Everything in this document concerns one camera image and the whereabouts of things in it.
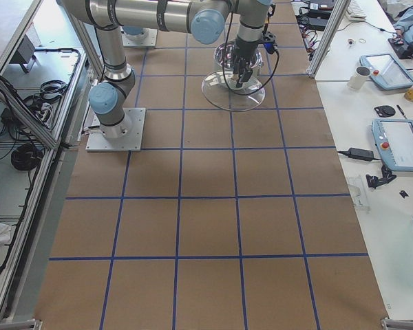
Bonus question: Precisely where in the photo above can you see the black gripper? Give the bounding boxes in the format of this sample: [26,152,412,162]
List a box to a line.
[232,36,259,87]

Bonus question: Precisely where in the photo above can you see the clear glass pot lid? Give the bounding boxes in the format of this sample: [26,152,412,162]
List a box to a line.
[201,70,266,112]

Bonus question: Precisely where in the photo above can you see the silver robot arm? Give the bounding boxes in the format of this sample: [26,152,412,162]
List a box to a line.
[63,1,276,139]

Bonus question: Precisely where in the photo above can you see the white electric cooking pot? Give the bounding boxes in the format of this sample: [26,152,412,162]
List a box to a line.
[213,41,264,78]

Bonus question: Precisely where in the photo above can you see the white mug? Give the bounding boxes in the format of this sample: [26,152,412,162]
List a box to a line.
[347,65,371,90]

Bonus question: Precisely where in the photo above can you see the black power adapter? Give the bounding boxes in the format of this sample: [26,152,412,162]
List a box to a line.
[348,147,375,162]

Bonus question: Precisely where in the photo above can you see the far blue teach pendant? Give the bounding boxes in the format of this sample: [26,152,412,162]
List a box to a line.
[359,54,413,90]

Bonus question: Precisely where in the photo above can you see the blue teach pendant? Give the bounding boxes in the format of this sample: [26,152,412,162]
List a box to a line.
[359,54,413,90]
[371,118,413,172]

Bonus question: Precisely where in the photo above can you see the black round disc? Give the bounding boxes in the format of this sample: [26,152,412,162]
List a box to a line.
[374,105,396,118]

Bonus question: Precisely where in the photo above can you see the near blue teach pendant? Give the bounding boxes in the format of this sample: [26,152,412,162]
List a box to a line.
[371,118,413,172]

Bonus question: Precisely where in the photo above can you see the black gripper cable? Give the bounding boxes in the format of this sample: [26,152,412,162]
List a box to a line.
[222,6,282,94]

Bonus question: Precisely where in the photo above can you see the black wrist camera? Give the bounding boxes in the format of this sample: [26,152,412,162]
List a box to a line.
[262,31,277,55]

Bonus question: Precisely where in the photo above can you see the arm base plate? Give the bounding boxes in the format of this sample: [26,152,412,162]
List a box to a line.
[121,26,158,48]
[86,108,146,152]

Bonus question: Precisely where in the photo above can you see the aluminium frame post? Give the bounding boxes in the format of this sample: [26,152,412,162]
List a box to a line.
[307,0,350,78]

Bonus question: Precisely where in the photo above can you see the coiled black cable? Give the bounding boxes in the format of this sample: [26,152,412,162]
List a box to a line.
[10,142,44,172]

